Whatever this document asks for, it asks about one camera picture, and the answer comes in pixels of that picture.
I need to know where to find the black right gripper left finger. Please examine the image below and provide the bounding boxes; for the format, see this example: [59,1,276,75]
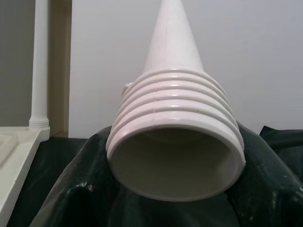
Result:
[30,125,133,227]

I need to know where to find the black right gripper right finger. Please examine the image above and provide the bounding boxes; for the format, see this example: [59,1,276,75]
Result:
[226,120,303,227]

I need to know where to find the white plastic table top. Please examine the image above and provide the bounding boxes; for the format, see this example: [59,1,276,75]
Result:
[0,125,51,216]

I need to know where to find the white plastic table leg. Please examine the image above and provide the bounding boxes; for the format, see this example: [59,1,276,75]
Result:
[106,0,247,201]
[28,0,50,130]

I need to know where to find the black cloth table cover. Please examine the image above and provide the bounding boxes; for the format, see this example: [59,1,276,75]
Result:
[35,125,303,227]

